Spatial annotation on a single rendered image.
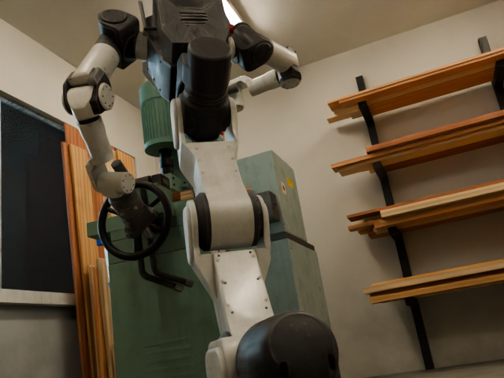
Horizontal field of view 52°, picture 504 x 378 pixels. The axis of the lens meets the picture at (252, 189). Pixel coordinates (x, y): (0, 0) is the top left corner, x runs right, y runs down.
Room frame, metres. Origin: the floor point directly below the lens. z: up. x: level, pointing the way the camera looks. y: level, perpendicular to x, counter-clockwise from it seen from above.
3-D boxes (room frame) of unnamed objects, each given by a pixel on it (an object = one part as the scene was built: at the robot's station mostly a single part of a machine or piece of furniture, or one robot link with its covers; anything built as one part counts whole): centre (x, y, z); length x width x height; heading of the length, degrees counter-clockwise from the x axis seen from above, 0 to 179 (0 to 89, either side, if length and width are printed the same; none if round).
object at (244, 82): (1.90, -0.02, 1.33); 0.13 x 0.07 x 0.09; 65
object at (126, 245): (2.21, 0.32, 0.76); 0.57 x 0.45 x 0.09; 166
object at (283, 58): (1.71, -0.18, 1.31); 0.22 x 0.12 x 0.13; 142
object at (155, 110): (2.09, 0.35, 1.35); 0.18 x 0.18 x 0.31
